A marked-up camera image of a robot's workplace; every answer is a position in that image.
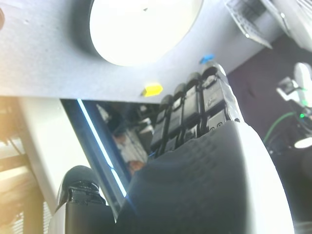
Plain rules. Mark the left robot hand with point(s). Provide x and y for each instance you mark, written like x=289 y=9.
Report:
x=207 y=182

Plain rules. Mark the blue block with two holes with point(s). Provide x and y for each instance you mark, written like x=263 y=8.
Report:
x=206 y=58

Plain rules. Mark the yellow rectangular block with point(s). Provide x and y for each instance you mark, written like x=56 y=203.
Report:
x=153 y=89

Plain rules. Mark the white column with blue strips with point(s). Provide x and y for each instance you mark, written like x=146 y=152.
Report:
x=48 y=146

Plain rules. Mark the brown round disc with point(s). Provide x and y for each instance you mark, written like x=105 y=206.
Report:
x=1 y=19

